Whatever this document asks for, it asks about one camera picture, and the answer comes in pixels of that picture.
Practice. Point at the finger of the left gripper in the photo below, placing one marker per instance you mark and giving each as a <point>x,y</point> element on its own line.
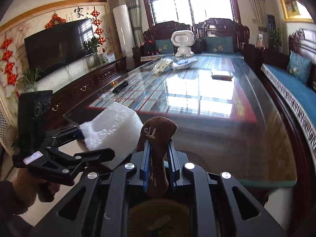
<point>91,158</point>
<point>67,133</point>

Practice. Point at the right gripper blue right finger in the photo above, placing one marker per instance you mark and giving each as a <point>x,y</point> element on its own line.
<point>175,172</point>

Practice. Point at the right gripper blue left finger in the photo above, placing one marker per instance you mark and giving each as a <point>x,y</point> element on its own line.
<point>145,165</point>

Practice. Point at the white foam block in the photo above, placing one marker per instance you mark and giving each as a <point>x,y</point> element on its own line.
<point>117,127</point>

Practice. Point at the person's left hand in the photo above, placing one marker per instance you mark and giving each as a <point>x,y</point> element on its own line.
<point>26,186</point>

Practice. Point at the dark wooden tv cabinet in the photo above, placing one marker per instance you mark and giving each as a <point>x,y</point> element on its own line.
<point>72,94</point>

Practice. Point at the small plant in glass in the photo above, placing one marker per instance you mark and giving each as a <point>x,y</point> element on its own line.
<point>29,79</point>

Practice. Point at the green plant in vase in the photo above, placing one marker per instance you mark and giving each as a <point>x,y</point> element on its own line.
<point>92,46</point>

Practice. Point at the black flat television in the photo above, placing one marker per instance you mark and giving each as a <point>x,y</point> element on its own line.
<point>58,46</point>

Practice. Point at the white blue wipes pack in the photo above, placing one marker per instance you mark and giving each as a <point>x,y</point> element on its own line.
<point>184,64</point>

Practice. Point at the white patterned plastic bag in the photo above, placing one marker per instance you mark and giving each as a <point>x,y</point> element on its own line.
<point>161,65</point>

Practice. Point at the carved wooden far armchair left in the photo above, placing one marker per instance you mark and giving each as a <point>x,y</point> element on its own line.
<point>159,31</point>

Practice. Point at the carved wooden armchair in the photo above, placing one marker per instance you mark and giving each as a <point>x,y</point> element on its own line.
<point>159,31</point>
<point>219,27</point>

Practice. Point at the red fu ornament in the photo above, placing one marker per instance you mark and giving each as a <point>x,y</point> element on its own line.
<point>54,21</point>

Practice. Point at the white standing air conditioner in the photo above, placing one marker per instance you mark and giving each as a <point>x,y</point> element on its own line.
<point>125,33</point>

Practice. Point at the teal pillow far left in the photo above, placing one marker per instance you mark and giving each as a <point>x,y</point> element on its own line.
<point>164,46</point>

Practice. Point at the white toy robot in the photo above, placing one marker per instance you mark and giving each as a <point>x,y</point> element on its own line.
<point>183,40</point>

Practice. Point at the teal pillow far right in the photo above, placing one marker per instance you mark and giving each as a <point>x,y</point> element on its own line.
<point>219,44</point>

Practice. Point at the carved wooden far armchair right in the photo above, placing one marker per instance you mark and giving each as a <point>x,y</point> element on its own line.
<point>219,27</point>

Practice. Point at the blue sofa seat cushion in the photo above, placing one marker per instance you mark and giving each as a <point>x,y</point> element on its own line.
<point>300,98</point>

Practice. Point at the left window curtain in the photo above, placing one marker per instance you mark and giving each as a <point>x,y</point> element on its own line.
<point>134,10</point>

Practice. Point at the window curtain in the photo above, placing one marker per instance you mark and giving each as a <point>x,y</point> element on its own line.
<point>134,10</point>
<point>259,10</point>

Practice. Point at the teal embroidered pillow near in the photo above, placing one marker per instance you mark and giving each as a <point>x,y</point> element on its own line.
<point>299,67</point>

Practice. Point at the potted green corner plant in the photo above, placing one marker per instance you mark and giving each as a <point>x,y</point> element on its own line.
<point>276,38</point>

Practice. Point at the black tower speaker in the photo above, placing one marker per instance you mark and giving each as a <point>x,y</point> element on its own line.
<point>271,25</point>

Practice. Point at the carved wooden side sofa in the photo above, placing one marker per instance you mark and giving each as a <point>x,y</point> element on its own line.
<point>302,42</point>

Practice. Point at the right window curtain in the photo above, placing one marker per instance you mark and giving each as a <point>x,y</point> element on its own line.
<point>259,10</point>

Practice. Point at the gold framed tree painting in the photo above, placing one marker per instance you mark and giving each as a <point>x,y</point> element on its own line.
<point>295,11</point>

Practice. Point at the large window frame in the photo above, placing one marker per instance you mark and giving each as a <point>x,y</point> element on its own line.
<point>190,12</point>

